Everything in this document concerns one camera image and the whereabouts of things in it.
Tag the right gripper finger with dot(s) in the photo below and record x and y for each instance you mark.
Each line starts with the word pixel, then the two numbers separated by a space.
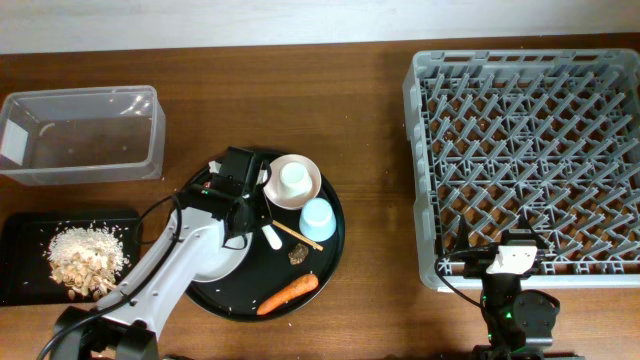
pixel 528 232
pixel 462 238

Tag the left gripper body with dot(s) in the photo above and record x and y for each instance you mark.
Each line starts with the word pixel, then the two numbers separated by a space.
pixel 256 193

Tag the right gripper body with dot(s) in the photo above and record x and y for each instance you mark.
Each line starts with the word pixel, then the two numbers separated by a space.
pixel 479 261

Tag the white tissue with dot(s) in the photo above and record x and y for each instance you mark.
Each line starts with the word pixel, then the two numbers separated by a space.
pixel 214 168

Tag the white dinner plate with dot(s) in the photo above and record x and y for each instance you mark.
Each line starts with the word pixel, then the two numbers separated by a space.
pixel 226 260

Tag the light blue cup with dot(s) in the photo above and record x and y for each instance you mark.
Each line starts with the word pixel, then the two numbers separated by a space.
pixel 317 220

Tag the brown food lump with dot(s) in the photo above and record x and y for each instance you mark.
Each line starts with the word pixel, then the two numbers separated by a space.
pixel 298 254

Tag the orange carrot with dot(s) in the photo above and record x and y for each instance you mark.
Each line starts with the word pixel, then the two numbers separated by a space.
pixel 298 287

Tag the rice and food scraps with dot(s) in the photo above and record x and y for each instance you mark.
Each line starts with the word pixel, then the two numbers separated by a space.
pixel 88 262

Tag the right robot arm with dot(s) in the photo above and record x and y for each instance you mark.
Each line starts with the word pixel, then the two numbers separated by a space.
pixel 519 322

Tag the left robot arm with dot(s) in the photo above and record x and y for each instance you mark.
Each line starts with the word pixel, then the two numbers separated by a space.
pixel 131 317

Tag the grey dishwasher rack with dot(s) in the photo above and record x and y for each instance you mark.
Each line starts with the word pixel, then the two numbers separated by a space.
pixel 550 134

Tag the pink shallow bowl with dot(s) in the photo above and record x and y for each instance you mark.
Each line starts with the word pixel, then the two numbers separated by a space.
pixel 272 189

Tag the white upturned cup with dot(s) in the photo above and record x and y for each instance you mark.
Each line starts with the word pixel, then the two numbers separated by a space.
pixel 294 180

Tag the white plastic fork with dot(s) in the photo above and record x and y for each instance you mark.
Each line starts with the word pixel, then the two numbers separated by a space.
pixel 272 237

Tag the wooden chopstick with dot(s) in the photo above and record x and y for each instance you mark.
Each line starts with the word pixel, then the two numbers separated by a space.
pixel 298 236

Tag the round black serving tray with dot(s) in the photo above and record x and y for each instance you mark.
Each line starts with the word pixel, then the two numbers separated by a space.
pixel 264 271

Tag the clear plastic bin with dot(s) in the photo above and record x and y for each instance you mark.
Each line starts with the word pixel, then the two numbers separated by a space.
pixel 82 135

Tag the black rectangular tray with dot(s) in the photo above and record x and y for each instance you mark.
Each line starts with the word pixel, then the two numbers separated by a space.
pixel 25 239

